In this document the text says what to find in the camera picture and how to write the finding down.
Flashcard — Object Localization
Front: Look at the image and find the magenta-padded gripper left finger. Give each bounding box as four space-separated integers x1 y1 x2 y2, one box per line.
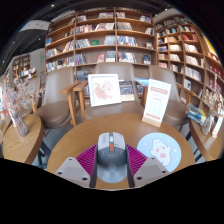
54 143 99 189

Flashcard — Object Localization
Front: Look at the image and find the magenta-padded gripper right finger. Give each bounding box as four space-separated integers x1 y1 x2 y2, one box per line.
125 143 170 189

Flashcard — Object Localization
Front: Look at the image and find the grey and orange computer mouse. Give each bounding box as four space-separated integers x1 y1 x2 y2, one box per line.
96 131 128 184

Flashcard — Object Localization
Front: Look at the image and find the round light blue mouse pad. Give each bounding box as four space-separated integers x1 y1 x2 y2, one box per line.
136 132 183 173

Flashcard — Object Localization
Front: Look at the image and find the round wooden side table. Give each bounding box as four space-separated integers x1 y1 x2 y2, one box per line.
0 113 45 165
188 118 224 162

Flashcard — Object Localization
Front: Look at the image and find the white sign on wooden stand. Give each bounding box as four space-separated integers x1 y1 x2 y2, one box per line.
141 78 172 128

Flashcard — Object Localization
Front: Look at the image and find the brown leather wooden armchair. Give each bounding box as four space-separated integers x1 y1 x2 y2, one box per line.
143 64 194 131
31 66 81 129
73 62 149 123

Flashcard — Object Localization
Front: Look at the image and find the dark cover book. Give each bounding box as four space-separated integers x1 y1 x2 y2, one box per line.
118 80 136 102

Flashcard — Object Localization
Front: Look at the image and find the stack of books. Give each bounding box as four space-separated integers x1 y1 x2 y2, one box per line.
185 102 208 127

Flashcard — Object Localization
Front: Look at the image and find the glass vase with dried flowers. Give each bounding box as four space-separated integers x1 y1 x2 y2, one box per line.
0 74 44 138
200 74 224 136

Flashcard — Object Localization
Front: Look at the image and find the white framed floral picture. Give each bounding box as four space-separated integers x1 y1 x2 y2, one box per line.
87 73 123 108

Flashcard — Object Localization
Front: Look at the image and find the light blue book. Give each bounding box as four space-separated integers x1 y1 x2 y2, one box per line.
134 77 150 88

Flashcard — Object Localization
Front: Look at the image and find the small white sign card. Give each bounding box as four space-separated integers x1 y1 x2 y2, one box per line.
211 114 224 139

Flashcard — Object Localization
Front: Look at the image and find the distant wooden bookshelf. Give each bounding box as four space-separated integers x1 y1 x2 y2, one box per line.
11 54 38 83

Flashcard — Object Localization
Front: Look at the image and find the curved wooden bookshelf with books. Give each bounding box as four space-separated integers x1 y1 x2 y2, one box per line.
154 14 224 111

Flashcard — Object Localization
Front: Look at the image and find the wide wooden bookshelf with books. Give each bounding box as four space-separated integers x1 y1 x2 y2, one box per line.
43 7 158 74

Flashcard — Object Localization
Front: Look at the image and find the white ceiling light panel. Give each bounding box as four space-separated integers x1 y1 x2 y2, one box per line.
19 19 51 33

